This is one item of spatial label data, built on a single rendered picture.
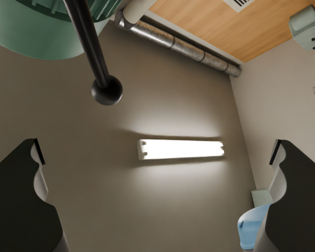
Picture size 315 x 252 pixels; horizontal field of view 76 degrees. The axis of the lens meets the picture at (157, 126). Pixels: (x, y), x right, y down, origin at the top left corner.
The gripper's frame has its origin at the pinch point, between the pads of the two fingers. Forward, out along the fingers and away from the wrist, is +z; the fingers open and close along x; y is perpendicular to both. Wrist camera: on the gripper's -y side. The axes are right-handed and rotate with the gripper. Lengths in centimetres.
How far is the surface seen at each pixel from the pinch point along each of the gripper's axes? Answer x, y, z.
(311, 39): 152, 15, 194
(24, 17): -12.9, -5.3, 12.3
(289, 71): 183, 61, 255
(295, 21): 124, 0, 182
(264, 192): 145, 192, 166
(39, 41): -13.2, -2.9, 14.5
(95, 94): -6.5, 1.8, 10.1
